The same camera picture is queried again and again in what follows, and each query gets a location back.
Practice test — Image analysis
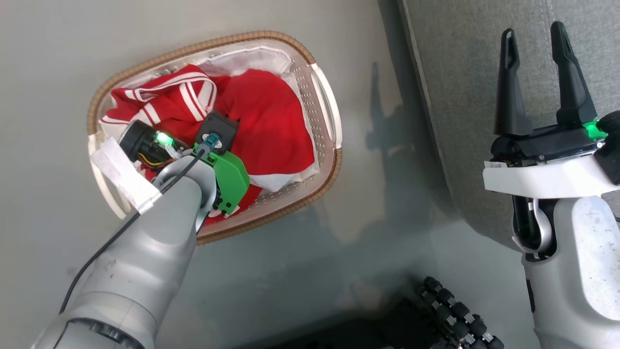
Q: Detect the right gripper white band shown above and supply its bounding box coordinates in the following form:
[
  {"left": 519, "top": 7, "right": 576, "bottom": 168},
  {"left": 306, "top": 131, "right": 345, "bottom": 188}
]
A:
[{"left": 483, "top": 21, "right": 620, "bottom": 199}]

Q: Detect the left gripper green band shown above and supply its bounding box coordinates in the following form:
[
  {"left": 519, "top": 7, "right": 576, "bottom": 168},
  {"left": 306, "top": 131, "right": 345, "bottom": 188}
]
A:
[{"left": 91, "top": 120, "right": 250, "bottom": 216}]

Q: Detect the red white striped garment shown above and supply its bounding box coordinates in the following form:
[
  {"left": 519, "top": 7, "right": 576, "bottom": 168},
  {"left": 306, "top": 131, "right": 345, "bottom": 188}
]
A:
[{"left": 203, "top": 69, "right": 315, "bottom": 224}]

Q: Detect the red garment with white stripes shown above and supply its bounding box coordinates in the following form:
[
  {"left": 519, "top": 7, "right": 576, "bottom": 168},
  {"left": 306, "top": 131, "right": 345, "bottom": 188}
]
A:
[{"left": 99, "top": 64, "right": 218, "bottom": 142}]

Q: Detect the white basket with brown rim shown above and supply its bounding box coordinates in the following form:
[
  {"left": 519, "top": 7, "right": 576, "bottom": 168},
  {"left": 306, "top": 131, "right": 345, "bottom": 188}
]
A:
[{"left": 87, "top": 31, "right": 343, "bottom": 245}]

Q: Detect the grey fabric sofa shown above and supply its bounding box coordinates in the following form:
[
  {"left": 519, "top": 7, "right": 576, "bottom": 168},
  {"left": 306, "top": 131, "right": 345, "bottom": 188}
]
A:
[{"left": 397, "top": 0, "right": 620, "bottom": 250}]

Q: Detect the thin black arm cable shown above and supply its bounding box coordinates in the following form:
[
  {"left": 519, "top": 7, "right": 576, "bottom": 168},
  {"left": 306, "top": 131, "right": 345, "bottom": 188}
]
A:
[{"left": 59, "top": 143, "right": 212, "bottom": 315}]

